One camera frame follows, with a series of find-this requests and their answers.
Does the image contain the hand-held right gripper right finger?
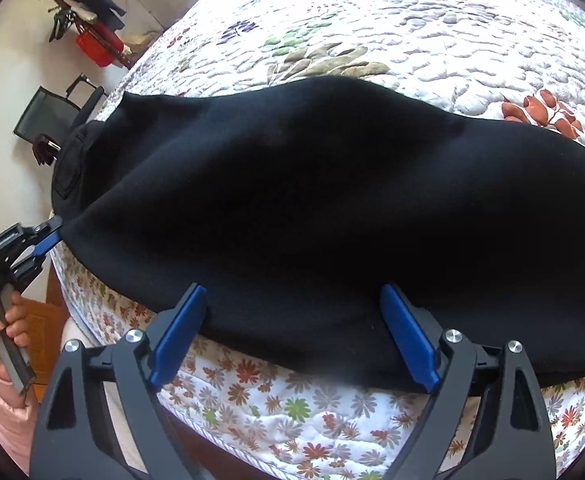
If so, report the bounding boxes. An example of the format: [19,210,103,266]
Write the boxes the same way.
[378,284,558,480]

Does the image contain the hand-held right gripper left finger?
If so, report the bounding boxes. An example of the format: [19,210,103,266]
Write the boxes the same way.
[29,283,208,480]

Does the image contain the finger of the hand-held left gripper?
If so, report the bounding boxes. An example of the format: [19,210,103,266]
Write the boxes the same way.
[35,216,66,236]
[25,227,64,276]

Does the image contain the black pants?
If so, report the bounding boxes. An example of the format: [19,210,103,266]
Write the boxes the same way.
[51,76,585,391]

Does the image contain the person's left forearm pink sleeve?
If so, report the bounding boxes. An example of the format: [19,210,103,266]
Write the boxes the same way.
[0,355,40,476]

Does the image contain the person's left hand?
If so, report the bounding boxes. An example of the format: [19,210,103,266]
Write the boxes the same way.
[0,291,30,379]

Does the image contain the brown wooden door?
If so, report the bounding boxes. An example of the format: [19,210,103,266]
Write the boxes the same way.
[7,280,70,361]

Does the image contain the dark red bag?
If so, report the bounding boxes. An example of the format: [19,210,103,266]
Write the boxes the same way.
[32,133,62,166]

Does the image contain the black mesh chair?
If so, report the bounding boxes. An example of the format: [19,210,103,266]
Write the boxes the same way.
[13,74,106,153]

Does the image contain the wooden coat rack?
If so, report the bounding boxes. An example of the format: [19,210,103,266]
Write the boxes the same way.
[35,0,133,68]

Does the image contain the black clothes hangers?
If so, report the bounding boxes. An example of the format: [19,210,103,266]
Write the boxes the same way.
[48,10,78,43]

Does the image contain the white floral quilted bedspread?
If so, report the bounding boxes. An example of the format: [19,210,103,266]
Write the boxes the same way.
[50,0,585,480]

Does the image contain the brown wooden bed frame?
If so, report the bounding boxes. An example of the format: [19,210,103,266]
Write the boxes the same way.
[157,405,273,480]

